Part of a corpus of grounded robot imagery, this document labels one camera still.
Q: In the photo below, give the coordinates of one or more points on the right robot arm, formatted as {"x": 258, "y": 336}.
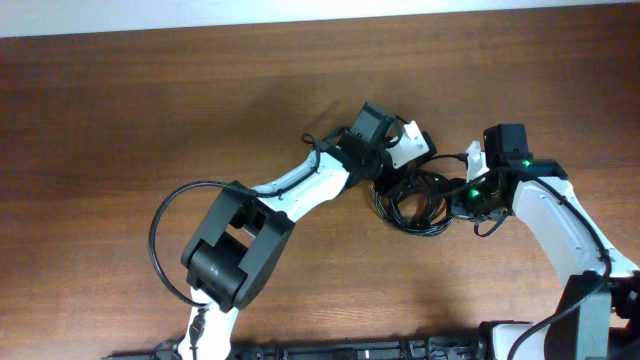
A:
{"x": 597, "y": 316}

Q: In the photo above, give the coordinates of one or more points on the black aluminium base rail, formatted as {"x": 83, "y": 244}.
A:
{"x": 350, "y": 350}

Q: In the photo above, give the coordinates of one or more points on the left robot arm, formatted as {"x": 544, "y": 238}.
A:
{"x": 236, "y": 247}

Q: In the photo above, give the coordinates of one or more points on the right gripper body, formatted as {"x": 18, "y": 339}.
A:
{"x": 475, "y": 203}

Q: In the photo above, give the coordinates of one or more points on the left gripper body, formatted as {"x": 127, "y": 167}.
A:
{"x": 382, "y": 169}

